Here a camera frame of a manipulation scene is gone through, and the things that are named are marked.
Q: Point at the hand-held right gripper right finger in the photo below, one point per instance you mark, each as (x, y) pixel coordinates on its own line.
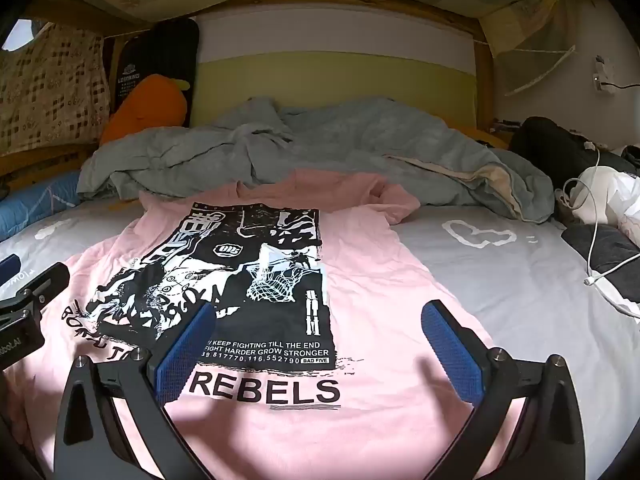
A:
(452, 355)

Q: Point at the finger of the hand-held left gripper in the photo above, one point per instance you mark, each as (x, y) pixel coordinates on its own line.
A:
(9, 265)
(42, 285)

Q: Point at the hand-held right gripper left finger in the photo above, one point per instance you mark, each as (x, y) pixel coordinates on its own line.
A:
(182, 355)

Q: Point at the pink printed t-shirt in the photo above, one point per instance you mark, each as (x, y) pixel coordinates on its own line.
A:
(390, 320)

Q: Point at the blue pillow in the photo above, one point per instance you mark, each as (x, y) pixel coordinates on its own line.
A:
(45, 195)

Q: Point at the grey printed bed sheet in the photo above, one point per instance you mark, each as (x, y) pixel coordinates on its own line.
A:
(515, 290)

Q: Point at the patterned beige curtain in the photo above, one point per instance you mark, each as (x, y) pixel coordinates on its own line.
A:
(50, 95)

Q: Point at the dark grey garment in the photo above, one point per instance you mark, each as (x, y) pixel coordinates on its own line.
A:
(600, 245)

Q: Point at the orange carrot plush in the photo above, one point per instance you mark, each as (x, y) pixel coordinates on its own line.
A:
(145, 110)

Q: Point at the white garment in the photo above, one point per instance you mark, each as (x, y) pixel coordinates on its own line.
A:
(607, 195)

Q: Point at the black clothing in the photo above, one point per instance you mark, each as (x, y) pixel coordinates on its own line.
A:
(545, 145)

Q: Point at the grey-blue duvet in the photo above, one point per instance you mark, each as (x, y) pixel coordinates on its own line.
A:
(350, 145)

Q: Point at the yellow-green headboard pad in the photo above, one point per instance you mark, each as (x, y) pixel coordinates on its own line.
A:
(325, 85)

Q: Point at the pale mesh net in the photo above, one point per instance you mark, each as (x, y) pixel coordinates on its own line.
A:
(530, 50)

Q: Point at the wooden bed frame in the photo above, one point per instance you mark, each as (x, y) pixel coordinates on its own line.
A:
(482, 85)

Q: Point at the white wall socket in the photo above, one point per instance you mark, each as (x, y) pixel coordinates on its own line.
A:
(602, 75)

